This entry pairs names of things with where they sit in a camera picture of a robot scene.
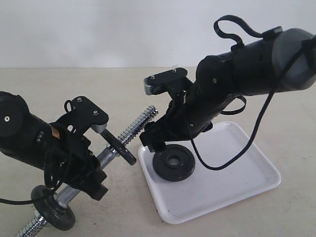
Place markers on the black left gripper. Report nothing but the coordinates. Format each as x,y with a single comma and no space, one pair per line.
73,163

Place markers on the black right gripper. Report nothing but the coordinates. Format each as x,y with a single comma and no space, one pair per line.
185,119

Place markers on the chrome threaded dumbbell bar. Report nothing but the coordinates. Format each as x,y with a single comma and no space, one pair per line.
67,194

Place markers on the black weight plate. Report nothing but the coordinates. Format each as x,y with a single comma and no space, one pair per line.
175,163

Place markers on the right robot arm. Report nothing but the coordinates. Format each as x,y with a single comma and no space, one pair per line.
254,69

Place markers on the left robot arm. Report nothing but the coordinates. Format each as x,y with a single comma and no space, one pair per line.
24,136

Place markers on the black plate on bar right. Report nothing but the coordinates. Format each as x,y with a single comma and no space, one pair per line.
118,146

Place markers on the black plate on bar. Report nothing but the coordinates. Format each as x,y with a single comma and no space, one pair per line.
57,216
118,146

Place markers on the black plate on bar left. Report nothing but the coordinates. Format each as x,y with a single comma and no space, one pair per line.
57,216

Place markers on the white rectangular tray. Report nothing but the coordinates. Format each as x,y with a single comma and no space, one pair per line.
206,190

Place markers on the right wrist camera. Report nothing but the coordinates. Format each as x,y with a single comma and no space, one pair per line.
170,81

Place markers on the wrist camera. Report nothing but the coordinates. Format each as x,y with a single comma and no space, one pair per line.
170,81
82,114

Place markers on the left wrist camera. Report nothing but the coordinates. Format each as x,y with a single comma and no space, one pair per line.
82,114

